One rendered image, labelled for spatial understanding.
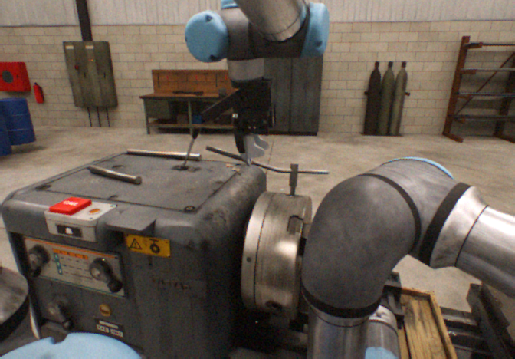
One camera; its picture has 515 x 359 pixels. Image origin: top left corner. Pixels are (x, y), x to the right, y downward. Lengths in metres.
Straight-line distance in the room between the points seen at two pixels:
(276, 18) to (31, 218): 0.69
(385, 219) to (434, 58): 7.57
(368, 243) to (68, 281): 0.78
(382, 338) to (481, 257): 0.27
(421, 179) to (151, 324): 0.66
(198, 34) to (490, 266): 0.48
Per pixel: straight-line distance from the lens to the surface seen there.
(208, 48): 0.51
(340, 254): 0.35
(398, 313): 0.71
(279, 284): 0.71
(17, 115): 7.68
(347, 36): 7.38
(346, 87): 7.39
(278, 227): 0.70
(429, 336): 1.01
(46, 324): 1.14
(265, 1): 0.37
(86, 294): 0.95
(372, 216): 0.35
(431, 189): 0.42
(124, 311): 0.90
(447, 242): 0.41
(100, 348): 0.25
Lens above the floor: 1.56
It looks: 19 degrees down
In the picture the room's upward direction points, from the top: straight up
